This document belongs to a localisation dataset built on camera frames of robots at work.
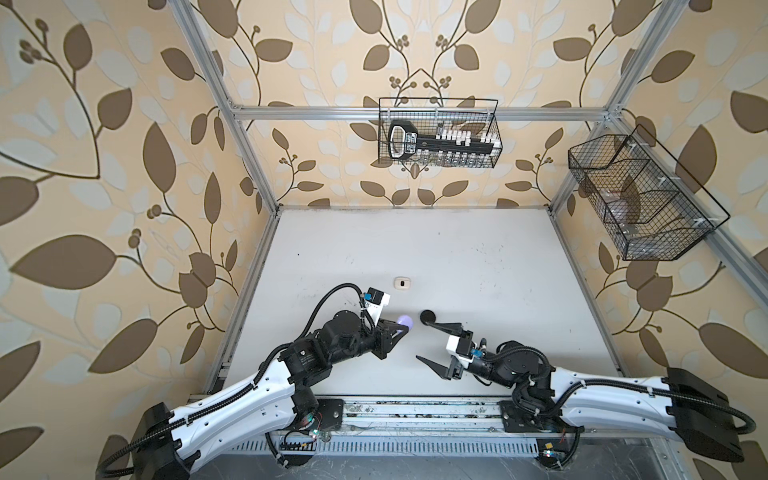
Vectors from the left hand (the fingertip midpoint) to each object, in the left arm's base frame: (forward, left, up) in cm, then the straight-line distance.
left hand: (408, 329), depth 70 cm
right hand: (-3, -4, +2) cm, 5 cm away
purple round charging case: (+2, +1, +1) cm, 2 cm away
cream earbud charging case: (+22, +2, -16) cm, 27 cm away
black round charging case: (+12, -7, -19) cm, 23 cm away
